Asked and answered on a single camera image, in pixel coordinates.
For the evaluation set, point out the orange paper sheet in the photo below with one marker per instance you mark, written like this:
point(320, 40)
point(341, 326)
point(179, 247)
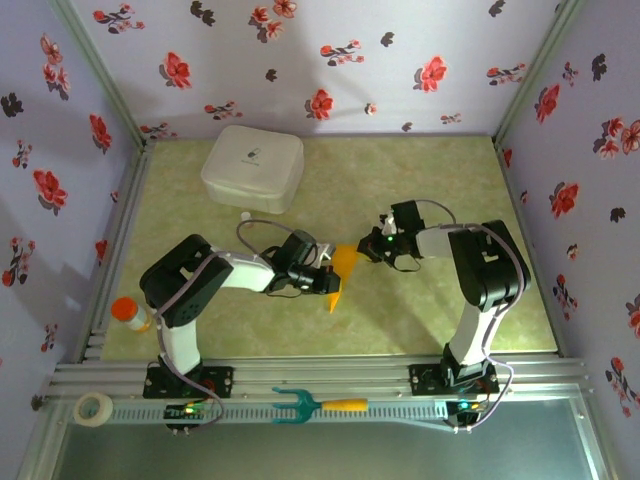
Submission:
point(347, 257)

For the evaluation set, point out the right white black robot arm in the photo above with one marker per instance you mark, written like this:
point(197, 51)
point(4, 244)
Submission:
point(470, 335)

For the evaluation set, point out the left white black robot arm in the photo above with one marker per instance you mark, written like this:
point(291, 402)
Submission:
point(180, 345)

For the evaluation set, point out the white plastic storage box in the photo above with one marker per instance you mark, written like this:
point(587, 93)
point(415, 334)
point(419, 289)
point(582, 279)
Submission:
point(255, 160)

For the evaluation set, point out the orange capped bottle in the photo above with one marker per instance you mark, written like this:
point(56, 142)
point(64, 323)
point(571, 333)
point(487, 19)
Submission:
point(127, 312)

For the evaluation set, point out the white tape roll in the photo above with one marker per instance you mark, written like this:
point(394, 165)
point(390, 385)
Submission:
point(102, 407)

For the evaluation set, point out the aluminium side rail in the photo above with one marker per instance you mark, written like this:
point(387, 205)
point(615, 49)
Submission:
point(515, 200)
point(124, 225)

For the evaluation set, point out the long aluminium frame rail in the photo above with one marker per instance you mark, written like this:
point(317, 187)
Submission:
point(320, 372)

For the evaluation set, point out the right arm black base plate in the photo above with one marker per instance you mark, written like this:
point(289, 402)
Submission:
point(422, 380)

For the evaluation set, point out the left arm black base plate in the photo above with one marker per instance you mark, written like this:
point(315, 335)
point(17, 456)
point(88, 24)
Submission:
point(222, 380)

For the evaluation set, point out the aluminium corner post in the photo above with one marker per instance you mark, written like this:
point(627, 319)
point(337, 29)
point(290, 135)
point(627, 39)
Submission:
point(533, 75)
point(103, 75)

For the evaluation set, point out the aluminium lower frame rail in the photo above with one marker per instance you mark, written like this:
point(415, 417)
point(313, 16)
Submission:
point(595, 445)
point(40, 440)

